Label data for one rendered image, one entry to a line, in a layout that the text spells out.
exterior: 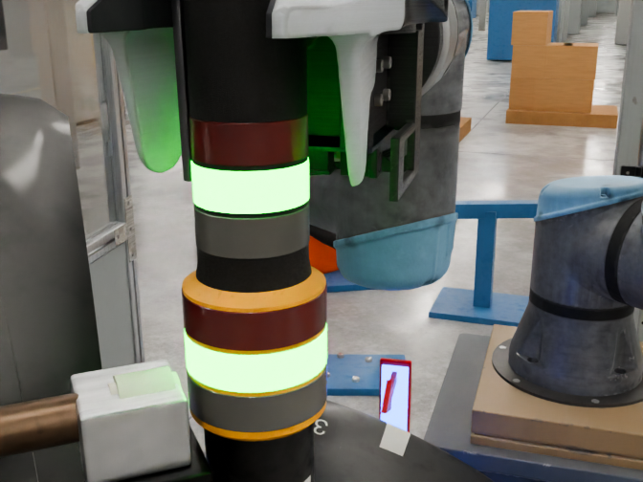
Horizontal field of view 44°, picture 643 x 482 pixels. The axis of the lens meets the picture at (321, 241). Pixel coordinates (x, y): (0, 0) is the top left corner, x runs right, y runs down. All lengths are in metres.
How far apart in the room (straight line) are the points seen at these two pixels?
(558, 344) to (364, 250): 0.47
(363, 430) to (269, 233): 0.33
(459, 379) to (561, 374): 0.16
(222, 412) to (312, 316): 0.04
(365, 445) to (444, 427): 0.41
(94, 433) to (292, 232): 0.08
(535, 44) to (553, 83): 0.48
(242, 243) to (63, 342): 0.11
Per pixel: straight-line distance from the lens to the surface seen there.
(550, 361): 0.92
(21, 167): 0.35
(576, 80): 9.39
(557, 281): 0.90
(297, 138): 0.22
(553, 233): 0.89
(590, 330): 0.91
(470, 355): 1.09
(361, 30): 0.20
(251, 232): 0.22
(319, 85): 0.28
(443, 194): 0.48
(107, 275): 1.69
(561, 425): 0.87
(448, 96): 0.46
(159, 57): 0.24
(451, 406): 0.96
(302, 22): 0.18
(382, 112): 0.30
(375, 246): 0.47
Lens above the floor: 1.47
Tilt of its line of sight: 18 degrees down
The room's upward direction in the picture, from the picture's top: straight up
